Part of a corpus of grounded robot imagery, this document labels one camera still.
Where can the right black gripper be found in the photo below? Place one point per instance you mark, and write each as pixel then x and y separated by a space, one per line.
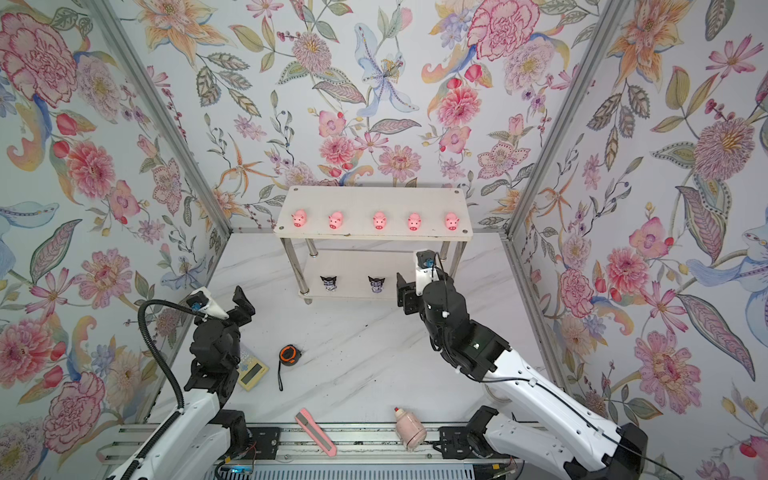
pixel 408 298

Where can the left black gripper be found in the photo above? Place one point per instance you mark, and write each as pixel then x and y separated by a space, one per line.
pixel 246 309

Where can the pink pig toy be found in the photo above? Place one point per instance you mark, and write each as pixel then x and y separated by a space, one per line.
pixel 414 222
pixel 452 221
pixel 299 218

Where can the Kuromi figure black purple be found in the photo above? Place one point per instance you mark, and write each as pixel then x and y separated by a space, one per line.
pixel 329 282

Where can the small pink toy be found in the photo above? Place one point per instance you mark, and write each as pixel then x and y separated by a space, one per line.
pixel 379 220

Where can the pink toy cluster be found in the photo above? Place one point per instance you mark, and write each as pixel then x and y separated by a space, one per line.
pixel 335 220

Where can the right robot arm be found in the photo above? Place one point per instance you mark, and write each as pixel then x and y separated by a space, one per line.
pixel 566 439

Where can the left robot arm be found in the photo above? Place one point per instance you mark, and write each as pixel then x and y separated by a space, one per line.
pixel 200 432

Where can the white two-tier shelf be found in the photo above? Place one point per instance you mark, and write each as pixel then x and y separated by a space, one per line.
pixel 357 250

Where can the orange black tape measure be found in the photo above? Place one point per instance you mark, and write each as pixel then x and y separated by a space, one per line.
pixel 288 356

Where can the pink utility knife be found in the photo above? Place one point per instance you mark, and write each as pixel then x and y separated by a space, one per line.
pixel 307 423

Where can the pink glue bottle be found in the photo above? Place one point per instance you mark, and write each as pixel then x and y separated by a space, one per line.
pixel 409 429

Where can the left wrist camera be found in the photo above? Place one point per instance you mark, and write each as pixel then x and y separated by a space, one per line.
pixel 202 302

